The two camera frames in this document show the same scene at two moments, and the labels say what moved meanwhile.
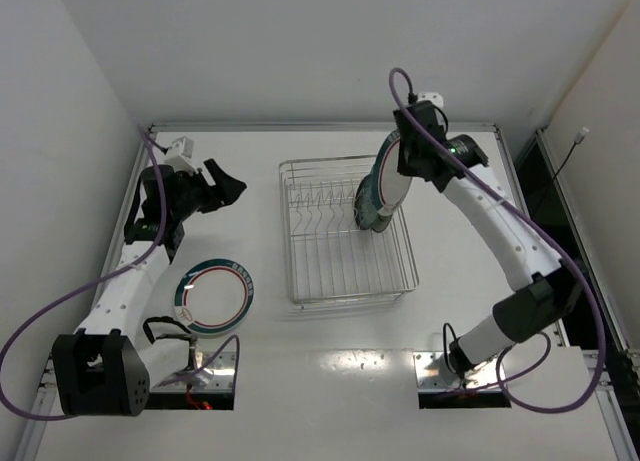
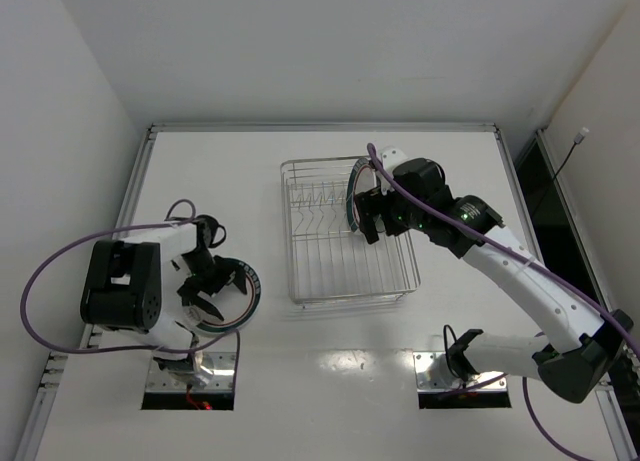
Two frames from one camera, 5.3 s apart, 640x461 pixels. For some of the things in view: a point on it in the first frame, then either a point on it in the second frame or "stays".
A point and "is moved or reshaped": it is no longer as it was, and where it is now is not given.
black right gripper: (412, 154) → (374, 207)
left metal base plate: (214, 372) stays
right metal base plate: (433, 373) stays
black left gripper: (204, 187) → (206, 285)
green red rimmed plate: (389, 186) is moved or reshaped
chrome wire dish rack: (329, 258) stays
